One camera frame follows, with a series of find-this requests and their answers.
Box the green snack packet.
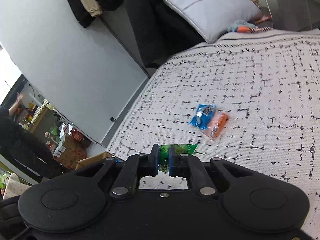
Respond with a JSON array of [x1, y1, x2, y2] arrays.
[[158, 144, 197, 173]]

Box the open cardboard box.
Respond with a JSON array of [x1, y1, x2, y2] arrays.
[[75, 152, 123, 170]]

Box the orange clear snack packet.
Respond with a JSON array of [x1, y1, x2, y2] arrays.
[[202, 111, 228, 140]]

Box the blue snack packet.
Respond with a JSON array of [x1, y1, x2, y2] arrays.
[[189, 104, 216, 130]]

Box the brown printed cardboard carton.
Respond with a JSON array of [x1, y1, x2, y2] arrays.
[[53, 135, 87, 170]]

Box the white patterned bed cover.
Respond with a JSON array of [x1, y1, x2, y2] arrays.
[[107, 29, 319, 239]]

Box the person in black clothes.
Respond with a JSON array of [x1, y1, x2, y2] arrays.
[[1, 94, 63, 179]]

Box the black clothes pile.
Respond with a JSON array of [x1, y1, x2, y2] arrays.
[[125, 0, 204, 68]]

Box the grey door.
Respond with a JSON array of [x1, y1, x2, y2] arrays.
[[100, 1, 156, 78]]

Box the white grey pillow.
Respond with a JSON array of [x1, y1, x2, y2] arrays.
[[163, 0, 263, 43]]

